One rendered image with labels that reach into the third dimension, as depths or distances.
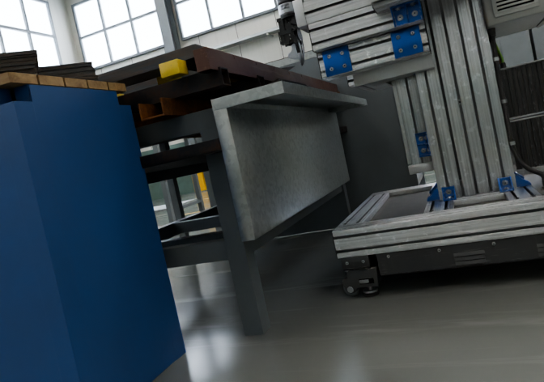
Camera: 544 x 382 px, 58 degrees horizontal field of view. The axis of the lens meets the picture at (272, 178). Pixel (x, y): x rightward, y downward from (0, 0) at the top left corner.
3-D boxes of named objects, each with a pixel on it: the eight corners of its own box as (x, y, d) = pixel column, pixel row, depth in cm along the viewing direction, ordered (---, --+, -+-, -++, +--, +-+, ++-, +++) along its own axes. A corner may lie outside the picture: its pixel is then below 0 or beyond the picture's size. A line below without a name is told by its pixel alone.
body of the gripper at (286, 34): (286, 48, 210) (280, 20, 209) (305, 43, 207) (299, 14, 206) (280, 46, 203) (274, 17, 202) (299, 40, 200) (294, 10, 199)
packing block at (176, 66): (161, 78, 135) (158, 64, 134) (171, 79, 139) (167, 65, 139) (180, 73, 132) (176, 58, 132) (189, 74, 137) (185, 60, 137)
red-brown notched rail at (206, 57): (197, 72, 132) (192, 50, 132) (332, 96, 284) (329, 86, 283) (210, 68, 131) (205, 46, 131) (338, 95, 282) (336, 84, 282)
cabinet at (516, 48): (487, 136, 937) (468, 35, 928) (486, 135, 982) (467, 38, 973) (546, 125, 900) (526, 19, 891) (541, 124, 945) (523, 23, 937)
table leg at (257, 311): (244, 336, 146) (196, 112, 143) (252, 328, 151) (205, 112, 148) (263, 334, 143) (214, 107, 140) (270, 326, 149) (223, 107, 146)
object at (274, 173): (241, 242, 129) (213, 111, 128) (342, 181, 251) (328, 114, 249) (255, 239, 128) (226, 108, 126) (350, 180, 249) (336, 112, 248)
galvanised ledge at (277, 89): (213, 111, 128) (210, 99, 128) (328, 114, 249) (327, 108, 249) (284, 92, 121) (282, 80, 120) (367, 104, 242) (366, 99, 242)
